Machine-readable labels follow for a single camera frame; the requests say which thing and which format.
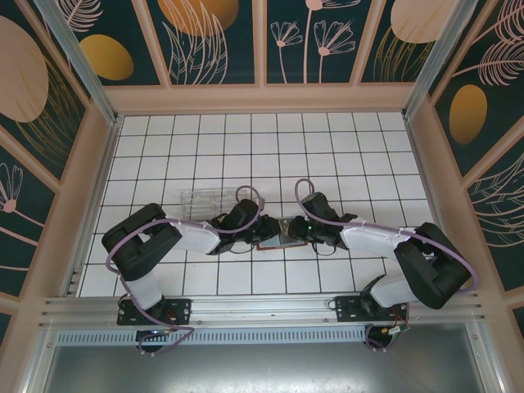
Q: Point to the black VIP card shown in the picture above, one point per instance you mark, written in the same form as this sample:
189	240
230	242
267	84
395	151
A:
283	226

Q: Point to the brown leather card holder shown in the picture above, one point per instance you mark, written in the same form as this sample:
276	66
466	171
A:
282	245

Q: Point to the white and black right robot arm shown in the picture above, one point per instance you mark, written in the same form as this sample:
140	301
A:
368	239

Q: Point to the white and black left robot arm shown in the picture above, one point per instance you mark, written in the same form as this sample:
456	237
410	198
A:
196	237

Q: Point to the clear plastic tray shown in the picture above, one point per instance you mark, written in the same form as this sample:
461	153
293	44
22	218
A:
200	202

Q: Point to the grey metal panel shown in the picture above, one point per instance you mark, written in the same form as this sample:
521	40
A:
262	368

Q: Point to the small green circuit board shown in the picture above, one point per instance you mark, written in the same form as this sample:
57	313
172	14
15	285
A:
395	329

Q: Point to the aluminium mounting rail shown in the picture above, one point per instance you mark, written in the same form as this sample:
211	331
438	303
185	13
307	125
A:
262	311

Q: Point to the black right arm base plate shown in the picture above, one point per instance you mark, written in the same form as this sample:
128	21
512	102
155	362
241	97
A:
348	309

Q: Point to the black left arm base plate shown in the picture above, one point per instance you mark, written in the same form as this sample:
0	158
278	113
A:
182	311

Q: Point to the aluminium side rail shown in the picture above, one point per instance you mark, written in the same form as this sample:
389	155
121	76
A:
105	163

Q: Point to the aluminium corner post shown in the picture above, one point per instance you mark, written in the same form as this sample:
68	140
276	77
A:
442	53
78	53

